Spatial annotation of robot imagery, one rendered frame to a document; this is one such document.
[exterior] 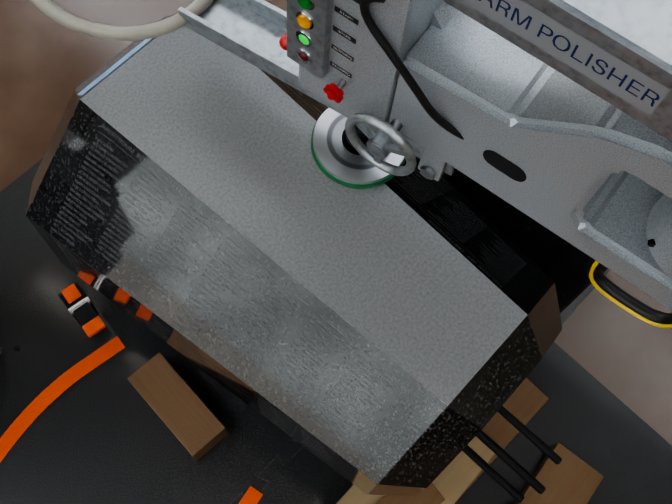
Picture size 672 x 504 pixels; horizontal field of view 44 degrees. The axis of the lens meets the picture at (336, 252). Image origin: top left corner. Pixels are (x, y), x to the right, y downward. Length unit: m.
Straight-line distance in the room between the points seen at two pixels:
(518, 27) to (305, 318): 0.89
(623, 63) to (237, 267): 1.03
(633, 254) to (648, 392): 1.40
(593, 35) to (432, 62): 0.35
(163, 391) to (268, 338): 0.70
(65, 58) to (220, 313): 1.50
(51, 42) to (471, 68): 2.09
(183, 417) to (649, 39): 1.77
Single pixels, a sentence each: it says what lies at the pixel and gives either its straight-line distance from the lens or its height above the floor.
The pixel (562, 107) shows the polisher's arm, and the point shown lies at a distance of 1.32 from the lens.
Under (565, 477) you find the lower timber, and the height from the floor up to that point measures 0.08.
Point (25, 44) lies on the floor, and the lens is 3.24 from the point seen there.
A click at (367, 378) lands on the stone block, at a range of 1.80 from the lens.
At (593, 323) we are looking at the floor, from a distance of 2.84.
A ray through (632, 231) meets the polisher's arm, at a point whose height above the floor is 1.29.
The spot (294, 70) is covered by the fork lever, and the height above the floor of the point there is 1.10.
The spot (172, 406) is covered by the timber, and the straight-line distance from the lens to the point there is 2.50.
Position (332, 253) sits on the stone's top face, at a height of 0.87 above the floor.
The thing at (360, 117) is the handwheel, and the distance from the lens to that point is 1.46.
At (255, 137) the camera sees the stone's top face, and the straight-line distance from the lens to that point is 1.93.
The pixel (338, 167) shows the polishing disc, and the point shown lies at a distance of 1.86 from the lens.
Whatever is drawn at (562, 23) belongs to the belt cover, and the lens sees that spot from 1.11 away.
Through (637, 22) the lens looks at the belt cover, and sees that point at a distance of 1.11.
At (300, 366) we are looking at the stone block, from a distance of 1.86.
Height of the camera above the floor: 2.57
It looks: 69 degrees down
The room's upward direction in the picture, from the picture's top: 8 degrees clockwise
